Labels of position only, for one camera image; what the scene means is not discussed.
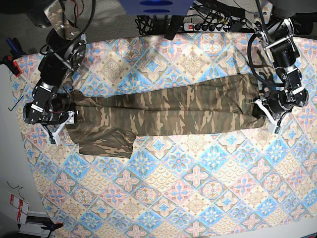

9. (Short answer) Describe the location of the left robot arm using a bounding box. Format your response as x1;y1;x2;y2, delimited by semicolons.
247;0;317;129

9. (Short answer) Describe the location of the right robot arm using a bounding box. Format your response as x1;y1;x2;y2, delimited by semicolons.
0;0;86;144

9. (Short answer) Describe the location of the white power strip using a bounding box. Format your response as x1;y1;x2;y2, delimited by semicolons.
183;23;229;33

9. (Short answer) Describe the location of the red black clamp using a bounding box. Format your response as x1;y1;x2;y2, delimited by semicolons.
1;56;22;77

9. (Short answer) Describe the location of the red white label tag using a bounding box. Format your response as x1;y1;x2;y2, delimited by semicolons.
10;194;29;225

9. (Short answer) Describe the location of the black hex key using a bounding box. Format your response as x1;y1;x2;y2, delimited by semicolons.
7;94;24;111

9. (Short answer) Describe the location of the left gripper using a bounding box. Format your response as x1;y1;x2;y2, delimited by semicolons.
250;90;294;125

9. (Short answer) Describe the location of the camouflage T-shirt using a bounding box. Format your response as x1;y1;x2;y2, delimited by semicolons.
66;74;265;158

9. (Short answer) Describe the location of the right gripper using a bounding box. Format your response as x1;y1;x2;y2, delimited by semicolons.
41;98;75;139

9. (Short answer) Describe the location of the black orange bottom clamp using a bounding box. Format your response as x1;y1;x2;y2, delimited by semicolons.
41;222;63;233

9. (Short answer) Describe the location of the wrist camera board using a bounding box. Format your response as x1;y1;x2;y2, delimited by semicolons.
49;136;60;145
268;124;280;134

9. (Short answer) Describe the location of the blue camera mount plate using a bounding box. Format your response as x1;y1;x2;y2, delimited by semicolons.
119;0;194;16

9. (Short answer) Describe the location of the black centre bracket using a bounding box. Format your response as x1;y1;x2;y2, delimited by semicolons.
164;15;184;40

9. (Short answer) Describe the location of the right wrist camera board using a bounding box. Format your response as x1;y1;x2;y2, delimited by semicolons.
49;136;60;145

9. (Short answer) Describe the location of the blue clamp handle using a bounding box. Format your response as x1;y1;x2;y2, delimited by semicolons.
6;38;26;58

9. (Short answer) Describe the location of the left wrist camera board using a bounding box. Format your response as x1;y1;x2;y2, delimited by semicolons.
268;124;280;134

